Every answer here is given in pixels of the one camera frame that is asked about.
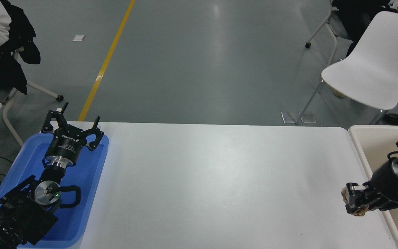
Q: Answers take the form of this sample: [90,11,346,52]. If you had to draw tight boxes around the white frame caster chair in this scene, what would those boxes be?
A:
[2,80,64,148]
[304,0,340,66]

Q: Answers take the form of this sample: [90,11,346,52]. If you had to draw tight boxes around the blue plastic tray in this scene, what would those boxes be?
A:
[0,132,110,249]

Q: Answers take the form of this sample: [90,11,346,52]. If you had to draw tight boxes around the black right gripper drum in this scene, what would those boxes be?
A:
[363,160,398,211]

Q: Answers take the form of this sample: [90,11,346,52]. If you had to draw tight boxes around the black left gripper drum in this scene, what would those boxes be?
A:
[45,127,86,164]

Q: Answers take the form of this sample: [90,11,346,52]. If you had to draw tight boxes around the tan paper ball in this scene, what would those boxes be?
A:
[341,188,369,218]

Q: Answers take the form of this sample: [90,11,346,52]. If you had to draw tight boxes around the white shell chair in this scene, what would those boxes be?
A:
[295,10,398,126]

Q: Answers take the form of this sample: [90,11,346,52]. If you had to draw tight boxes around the black jacket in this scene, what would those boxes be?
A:
[0,0,41,95]

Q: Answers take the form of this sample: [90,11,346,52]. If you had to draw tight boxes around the large pale bin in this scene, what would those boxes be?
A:
[348,125,398,249]

